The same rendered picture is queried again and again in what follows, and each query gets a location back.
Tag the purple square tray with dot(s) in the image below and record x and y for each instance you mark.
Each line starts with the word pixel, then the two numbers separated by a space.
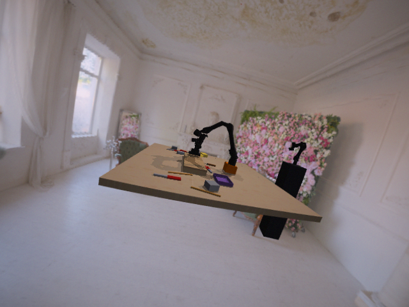
pixel 223 180

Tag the tan panel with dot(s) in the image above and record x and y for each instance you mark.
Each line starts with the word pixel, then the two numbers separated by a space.
pixel 194 164

